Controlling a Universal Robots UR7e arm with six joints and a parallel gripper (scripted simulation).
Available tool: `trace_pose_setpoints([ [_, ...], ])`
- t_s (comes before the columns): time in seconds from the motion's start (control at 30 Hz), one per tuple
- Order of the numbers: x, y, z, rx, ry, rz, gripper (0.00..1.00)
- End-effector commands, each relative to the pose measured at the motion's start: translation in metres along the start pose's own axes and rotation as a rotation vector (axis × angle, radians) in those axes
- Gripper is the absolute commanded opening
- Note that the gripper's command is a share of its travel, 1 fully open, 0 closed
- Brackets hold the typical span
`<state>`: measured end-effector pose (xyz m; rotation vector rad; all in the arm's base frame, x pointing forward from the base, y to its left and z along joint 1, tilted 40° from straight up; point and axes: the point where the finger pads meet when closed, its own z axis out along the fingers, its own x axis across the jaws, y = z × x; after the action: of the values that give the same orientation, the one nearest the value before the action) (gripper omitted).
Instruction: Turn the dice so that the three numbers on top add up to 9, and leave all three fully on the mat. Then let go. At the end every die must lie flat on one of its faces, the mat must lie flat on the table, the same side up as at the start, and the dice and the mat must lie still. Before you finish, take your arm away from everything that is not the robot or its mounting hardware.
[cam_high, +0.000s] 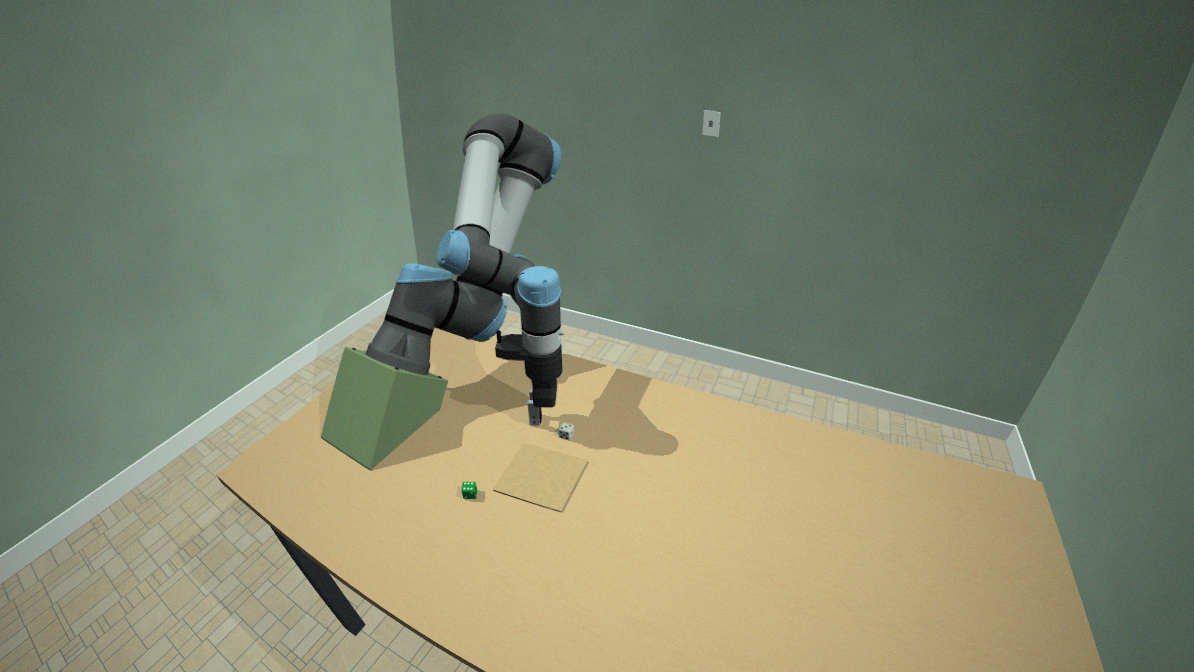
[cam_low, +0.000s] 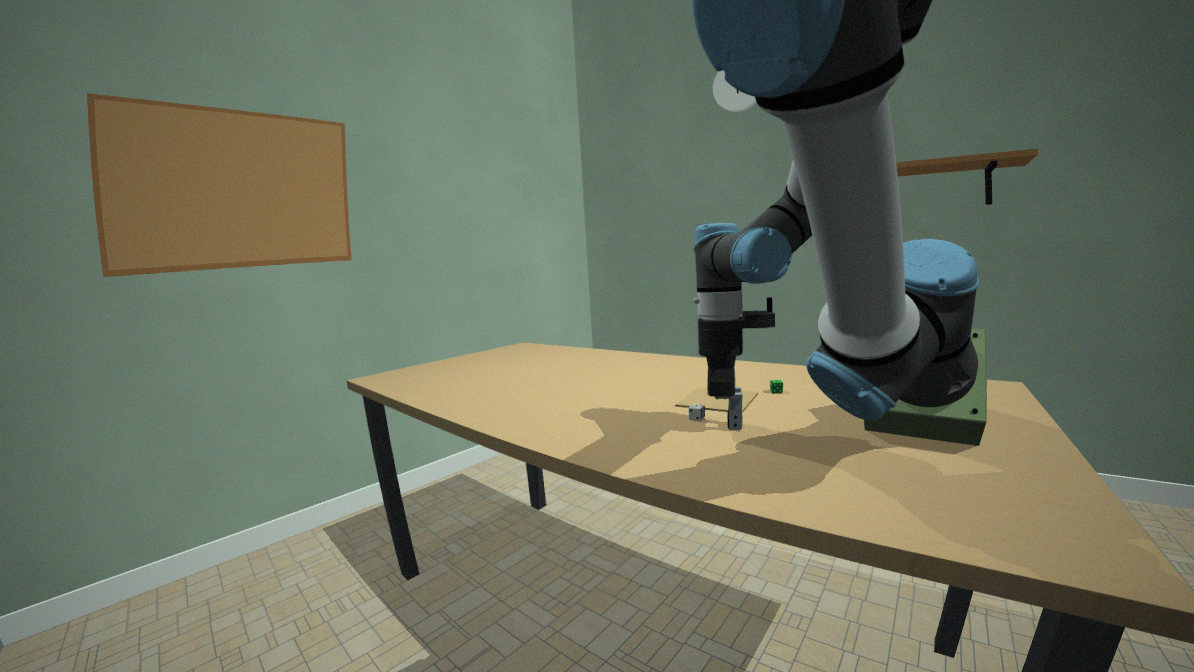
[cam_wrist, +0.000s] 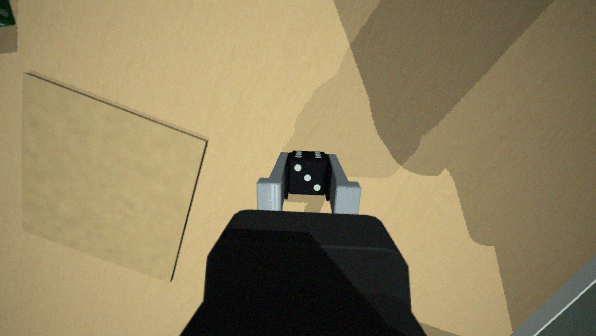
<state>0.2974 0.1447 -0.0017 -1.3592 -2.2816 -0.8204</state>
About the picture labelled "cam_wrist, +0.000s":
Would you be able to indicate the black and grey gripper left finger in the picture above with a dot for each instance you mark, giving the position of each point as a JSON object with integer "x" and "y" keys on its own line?
{"x": 272, "y": 191}

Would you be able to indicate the black die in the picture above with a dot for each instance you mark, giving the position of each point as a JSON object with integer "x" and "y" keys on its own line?
{"x": 307, "y": 172}

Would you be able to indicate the tan square mat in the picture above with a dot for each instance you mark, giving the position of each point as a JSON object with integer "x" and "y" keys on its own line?
{"x": 105, "y": 181}

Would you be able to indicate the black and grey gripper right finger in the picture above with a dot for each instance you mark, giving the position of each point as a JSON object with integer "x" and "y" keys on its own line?
{"x": 344, "y": 195}

